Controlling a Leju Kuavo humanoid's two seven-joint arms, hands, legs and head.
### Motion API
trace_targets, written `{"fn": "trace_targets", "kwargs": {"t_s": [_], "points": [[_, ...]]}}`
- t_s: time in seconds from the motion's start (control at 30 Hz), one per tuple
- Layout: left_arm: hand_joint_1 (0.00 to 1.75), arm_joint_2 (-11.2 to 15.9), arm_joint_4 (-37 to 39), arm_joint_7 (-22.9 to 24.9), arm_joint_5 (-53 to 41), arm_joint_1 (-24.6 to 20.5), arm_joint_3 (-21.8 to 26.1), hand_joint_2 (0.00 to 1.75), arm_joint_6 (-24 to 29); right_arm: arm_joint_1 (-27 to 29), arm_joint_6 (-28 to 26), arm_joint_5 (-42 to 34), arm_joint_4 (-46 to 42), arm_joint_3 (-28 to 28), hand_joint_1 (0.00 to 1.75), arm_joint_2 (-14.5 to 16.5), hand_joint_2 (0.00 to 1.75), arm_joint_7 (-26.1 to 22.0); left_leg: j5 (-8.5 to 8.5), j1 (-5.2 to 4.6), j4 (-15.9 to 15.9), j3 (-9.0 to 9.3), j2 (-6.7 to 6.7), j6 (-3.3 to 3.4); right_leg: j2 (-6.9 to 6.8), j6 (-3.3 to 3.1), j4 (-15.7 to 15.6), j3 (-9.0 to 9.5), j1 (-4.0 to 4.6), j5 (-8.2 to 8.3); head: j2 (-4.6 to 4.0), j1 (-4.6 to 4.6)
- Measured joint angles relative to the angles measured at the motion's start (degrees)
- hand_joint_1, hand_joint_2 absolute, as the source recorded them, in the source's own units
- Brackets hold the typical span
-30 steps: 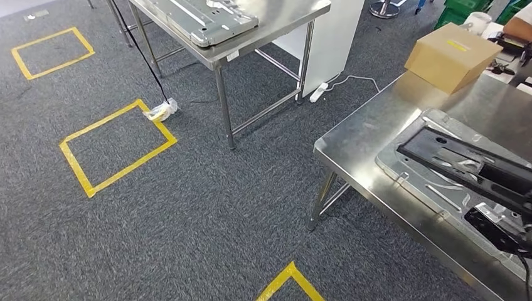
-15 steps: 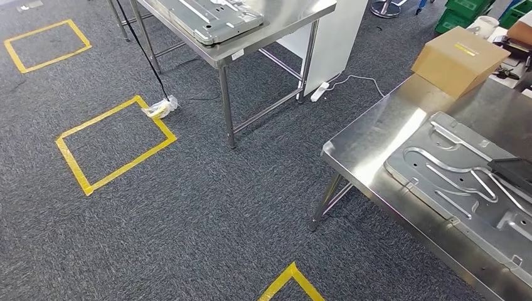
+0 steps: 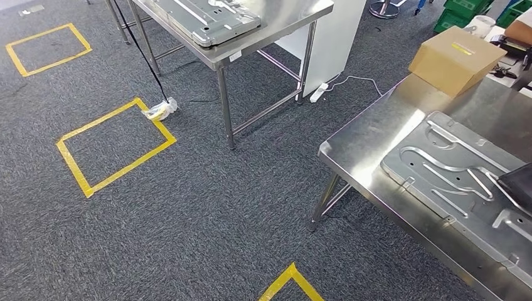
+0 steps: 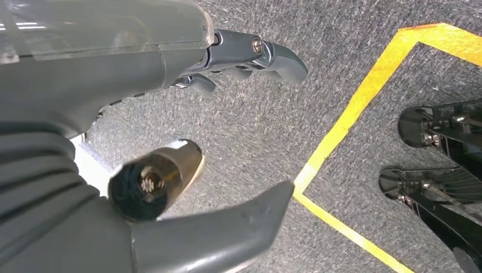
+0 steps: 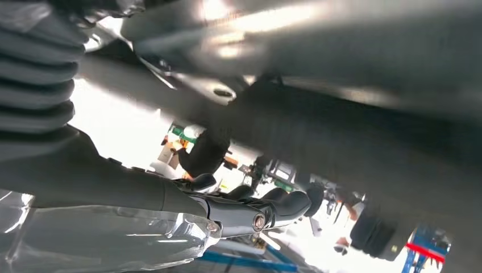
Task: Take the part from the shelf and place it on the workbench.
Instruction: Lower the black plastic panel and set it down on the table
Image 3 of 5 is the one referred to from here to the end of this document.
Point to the white board panel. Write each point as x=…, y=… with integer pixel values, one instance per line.
x=332, y=41

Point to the yellow floor tape square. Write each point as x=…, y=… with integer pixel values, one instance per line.
x=58, y=62

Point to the stainless steel workbench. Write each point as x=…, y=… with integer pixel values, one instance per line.
x=374, y=141

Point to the grey floor plate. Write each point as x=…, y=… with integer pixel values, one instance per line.
x=31, y=10

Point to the clear plastic bag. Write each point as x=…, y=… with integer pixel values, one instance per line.
x=162, y=110

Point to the brown cardboard box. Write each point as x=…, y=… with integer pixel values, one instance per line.
x=453, y=62

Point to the brown paper roll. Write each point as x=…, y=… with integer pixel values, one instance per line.
x=521, y=31

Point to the stamped grey metal panel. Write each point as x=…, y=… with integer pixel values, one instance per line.
x=440, y=182
x=208, y=21

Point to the white paper roll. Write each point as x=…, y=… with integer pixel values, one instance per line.
x=482, y=25

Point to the white power strip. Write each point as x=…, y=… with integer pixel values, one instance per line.
x=319, y=93

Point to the round metal stand base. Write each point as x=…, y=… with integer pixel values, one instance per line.
x=384, y=10

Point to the white desk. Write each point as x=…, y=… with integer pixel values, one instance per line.
x=505, y=81

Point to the green plastic crate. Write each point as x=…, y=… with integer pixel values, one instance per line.
x=517, y=10
x=453, y=18

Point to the stainless steel table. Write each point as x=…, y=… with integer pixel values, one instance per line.
x=282, y=16

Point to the black plastic panel part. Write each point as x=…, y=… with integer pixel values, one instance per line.
x=519, y=187

